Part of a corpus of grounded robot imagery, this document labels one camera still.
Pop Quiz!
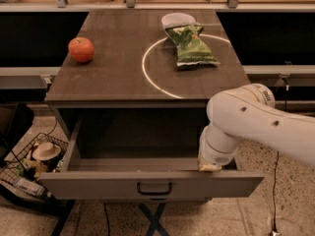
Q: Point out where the green chip bag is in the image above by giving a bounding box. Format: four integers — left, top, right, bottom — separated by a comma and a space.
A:
164, 23, 218, 67

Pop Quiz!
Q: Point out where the white bowl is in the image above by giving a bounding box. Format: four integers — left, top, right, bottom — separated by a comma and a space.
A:
161, 13, 196, 30

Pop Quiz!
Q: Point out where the green bottle in basket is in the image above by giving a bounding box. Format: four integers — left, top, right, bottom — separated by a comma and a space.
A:
55, 156, 65, 172

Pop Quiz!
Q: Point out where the black floor cable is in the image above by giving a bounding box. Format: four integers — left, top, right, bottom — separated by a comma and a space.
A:
271, 150, 280, 234

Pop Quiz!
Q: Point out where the grey drawer cabinet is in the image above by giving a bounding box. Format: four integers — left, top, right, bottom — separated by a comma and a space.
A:
44, 9, 259, 205

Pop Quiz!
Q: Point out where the white packet in basket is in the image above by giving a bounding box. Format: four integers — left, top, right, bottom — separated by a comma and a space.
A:
13, 177, 45, 197

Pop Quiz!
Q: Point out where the grey top drawer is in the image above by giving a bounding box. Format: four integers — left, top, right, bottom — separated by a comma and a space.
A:
40, 120, 264, 203

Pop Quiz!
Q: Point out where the red apple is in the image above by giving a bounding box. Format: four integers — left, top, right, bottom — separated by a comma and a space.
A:
68, 37, 95, 63

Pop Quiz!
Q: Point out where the black wire basket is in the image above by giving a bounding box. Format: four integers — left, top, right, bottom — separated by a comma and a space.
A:
0, 133, 68, 201

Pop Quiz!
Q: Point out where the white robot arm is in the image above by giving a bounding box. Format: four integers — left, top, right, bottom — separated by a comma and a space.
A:
198, 84, 315, 171

